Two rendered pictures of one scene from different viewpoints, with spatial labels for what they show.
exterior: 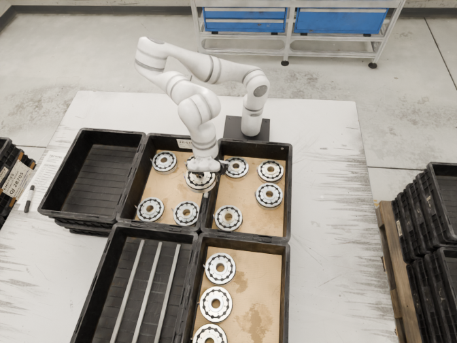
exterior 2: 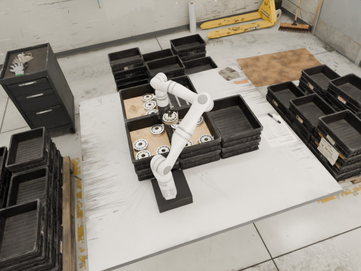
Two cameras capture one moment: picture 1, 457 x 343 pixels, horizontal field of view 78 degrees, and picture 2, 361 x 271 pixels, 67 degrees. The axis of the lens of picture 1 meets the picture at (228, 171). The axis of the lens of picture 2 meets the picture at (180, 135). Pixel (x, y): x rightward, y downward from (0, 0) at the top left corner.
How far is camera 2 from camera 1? 187 cm
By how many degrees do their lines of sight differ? 74
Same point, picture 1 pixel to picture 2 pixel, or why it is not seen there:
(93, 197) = (230, 117)
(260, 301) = (134, 114)
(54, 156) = (289, 139)
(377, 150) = not seen: outside the picture
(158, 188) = (201, 131)
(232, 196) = (160, 141)
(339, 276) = (103, 146)
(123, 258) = not seen: hidden behind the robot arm
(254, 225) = (144, 134)
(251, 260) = not seen: hidden behind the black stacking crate
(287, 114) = (149, 233)
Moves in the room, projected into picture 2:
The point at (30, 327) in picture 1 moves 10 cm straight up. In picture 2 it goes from (221, 92) to (221, 83)
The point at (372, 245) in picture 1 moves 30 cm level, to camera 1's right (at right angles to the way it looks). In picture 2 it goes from (87, 163) to (45, 180)
